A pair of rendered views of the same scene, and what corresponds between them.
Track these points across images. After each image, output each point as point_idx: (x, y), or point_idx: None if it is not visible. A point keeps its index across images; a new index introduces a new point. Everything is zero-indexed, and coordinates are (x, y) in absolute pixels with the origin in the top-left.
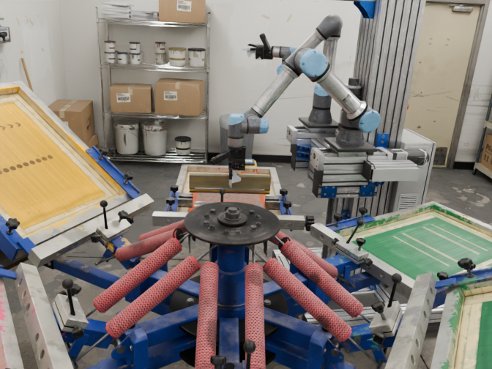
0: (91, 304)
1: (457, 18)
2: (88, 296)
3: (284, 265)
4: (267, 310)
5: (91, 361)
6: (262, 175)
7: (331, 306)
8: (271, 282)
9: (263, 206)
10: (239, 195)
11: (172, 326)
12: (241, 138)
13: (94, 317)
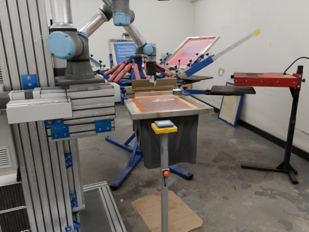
0: (264, 206)
1: None
2: (276, 212)
3: (119, 225)
4: (128, 80)
5: (221, 179)
6: (136, 79)
7: (85, 196)
8: (128, 82)
9: (135, 101)
10: (153, 104)
11: None
12: (149, 58)
13: (250, 199)
